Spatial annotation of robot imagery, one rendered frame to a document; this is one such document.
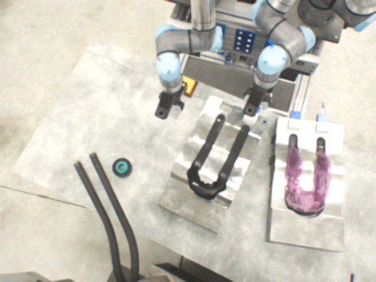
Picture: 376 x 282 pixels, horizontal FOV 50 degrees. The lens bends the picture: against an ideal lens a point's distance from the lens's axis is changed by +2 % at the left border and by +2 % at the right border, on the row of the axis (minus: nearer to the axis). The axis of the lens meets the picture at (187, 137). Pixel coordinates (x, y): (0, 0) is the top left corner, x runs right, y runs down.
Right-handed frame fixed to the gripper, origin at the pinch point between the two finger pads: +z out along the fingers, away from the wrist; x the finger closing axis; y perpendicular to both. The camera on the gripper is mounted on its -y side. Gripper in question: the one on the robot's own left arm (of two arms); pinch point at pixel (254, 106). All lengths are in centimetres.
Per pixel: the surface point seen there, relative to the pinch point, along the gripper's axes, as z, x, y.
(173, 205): 14.9, 13.1, -45.5
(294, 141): 16.0, -19.6, -1.1
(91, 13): 101, 134, 57
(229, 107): 14.6, 10.0, 0.8
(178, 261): 101, 7, -66
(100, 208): 14, 38, -59
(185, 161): 7.7, 15.6, -29.1
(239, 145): 12.9, -0.4, -12.9
